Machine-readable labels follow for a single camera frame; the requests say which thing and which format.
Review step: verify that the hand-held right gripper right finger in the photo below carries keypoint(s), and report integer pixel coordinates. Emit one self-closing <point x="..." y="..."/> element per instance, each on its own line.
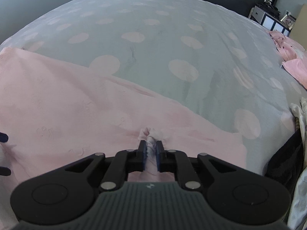
<point x="158" y="158"/>

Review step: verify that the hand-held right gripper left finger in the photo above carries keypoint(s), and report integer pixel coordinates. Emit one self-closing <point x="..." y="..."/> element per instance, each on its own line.
<point x="144" y="158"/>

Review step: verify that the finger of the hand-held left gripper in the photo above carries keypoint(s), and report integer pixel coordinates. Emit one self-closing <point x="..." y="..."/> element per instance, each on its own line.
<point x="3" y="138"/>
<point x="4" y="171"/>

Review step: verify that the pink pants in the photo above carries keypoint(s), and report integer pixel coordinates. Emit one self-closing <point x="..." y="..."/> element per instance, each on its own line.
<point x="72" y="100"/>

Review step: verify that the black garment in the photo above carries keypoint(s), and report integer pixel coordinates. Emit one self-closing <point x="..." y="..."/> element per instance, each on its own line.
<point x="283" y="163"/>

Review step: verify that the white textured blanket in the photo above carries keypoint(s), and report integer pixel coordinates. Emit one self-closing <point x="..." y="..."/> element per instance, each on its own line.
<point x="299" y="196"/>

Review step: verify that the light pink pillow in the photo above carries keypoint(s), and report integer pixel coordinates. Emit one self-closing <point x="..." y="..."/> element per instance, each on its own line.
<point x="293" y="52"/>

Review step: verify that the white nightstand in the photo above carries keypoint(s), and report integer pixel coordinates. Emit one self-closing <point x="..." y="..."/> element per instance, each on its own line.
<point x="266" y="20"/>

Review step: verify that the black bag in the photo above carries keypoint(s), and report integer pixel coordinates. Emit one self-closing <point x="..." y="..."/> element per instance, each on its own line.
<point x="268" y="8"/>

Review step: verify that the beige padded headboard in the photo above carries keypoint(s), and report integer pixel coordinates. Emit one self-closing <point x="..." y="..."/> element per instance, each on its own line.
<point x="301" y="26"/>

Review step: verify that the photo frame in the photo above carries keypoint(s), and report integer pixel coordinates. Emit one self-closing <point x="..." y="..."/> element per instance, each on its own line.
<point x="288" y="20"/>

